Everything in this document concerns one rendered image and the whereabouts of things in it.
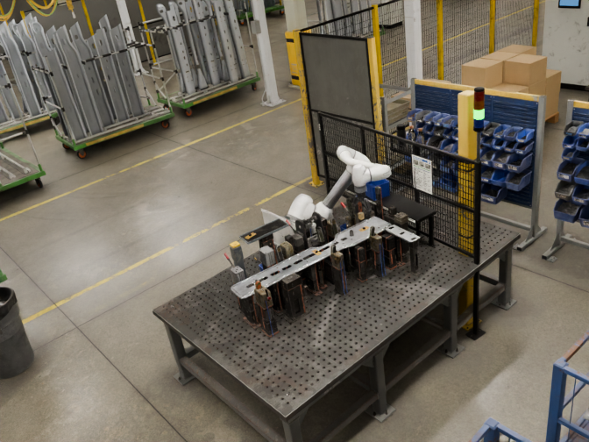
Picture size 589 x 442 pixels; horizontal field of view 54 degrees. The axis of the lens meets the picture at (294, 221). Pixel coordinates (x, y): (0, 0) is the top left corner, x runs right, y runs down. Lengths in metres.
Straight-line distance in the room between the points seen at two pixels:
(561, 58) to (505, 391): 7.08
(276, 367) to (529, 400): 1.85
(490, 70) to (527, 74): 0.47
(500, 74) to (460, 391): 5.13
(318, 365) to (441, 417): 1.06
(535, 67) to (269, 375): 6.02
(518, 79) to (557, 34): 2.23
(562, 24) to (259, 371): 8.15
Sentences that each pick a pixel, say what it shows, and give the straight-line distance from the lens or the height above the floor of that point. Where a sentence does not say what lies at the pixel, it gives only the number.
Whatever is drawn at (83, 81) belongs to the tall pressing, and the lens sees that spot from 10.58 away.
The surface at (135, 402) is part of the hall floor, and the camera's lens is 5.04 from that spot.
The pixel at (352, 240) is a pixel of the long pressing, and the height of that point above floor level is 1.00.
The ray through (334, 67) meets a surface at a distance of 6.77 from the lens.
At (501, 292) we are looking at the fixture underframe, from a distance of 5.28.
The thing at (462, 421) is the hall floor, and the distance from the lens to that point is 4.44.
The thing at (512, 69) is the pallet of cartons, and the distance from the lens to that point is 8.61.
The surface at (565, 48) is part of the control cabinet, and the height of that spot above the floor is 0.67.
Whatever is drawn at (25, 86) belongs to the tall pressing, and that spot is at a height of 0.84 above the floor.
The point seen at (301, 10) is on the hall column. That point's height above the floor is 1.47.
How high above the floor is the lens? 3.30
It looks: 28 degrees down
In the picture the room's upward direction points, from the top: 9 degrees counter-clockwise
